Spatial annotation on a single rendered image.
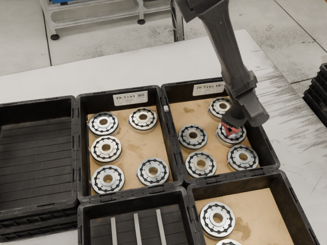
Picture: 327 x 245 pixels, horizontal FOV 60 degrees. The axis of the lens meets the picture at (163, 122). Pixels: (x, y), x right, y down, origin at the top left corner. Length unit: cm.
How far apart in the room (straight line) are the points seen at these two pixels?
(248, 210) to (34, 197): 66
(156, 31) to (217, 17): 232
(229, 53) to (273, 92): 81
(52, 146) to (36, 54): 181
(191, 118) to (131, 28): 194
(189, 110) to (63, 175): 51
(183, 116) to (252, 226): 45
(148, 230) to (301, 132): 78
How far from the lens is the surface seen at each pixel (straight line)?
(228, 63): 69
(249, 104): 84
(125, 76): 141
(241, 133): 104
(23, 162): 107
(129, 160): 98
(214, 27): 58
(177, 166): 86
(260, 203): 97
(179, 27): 176
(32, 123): 116
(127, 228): 90
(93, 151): 98
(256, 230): 94
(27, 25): 318
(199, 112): 111
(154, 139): 102
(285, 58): 283
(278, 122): 134
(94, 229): 91
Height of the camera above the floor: 169
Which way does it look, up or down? 54 degrees down
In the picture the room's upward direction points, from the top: 2 degrees clockwise
